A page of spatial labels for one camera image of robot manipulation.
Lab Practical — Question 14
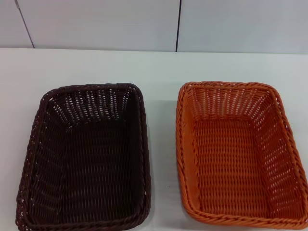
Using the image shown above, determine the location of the dark brown woven basket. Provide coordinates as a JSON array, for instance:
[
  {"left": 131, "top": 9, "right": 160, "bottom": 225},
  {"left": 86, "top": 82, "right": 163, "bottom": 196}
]
[{"left": 15, "top": 83, "right": 152, "bottom": 231}]

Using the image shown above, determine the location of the orange woven basket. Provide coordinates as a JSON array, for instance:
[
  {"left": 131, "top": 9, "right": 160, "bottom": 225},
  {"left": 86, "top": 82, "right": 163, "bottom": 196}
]
[{"left": 176, "top": 81, "right": 308, "bottom": 231}]

